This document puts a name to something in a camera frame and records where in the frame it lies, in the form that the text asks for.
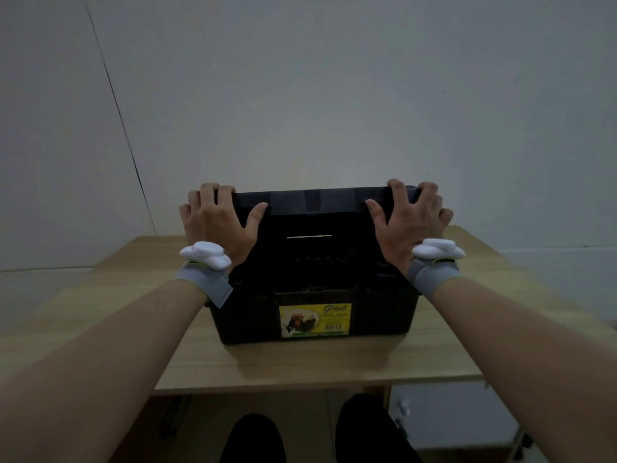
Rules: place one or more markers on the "person's left leg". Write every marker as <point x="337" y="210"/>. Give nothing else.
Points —
<point x="258" y="441"/>

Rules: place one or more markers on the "person's left little finger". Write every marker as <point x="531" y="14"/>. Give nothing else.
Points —
<point x="184" y="214"/>

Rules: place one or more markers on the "person's left hand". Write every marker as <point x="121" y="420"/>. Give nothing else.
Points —
<point x="214" y="226"/>

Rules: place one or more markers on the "person's right leg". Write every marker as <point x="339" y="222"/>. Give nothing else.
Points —
<point x="373" y="433"/>

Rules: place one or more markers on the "white wrist tracker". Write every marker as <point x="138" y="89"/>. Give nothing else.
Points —
<point x="205" y="253"/>
<point x="436" y="248"/>

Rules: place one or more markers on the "person's right forearm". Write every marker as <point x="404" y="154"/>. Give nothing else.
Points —
<point x="520" y="361"/>

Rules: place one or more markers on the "person's right hand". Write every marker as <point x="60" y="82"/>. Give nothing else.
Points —
<point x="409" y="226"/>

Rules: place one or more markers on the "black plastic toolbox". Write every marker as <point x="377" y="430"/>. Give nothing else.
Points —
<point x="313" y="274"/>

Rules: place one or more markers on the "person's left forearm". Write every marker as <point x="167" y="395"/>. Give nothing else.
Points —
<point x="96" y="366"/>

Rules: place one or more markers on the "person's right thumb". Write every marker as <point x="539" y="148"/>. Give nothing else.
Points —
<point x="377" y="215"/>

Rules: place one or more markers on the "person's leg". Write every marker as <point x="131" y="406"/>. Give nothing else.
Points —
<point x="373" y="433"/>
<point x="258" y="441"/>

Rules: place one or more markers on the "person's left middle finger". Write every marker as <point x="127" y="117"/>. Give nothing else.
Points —
<point x="209" y="190"/>

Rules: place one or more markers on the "person's right middle finger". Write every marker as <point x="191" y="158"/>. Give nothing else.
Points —
<point x="426" y="190"/>

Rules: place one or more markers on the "person's right little finger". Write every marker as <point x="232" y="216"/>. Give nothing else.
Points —
<point x="446" y="217"/>

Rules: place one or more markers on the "person's left thumb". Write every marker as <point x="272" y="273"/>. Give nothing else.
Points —
<point x="254" y="219"/>

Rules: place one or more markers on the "wooden table leg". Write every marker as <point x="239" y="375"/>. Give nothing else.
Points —
<point x="378" y="395"/>

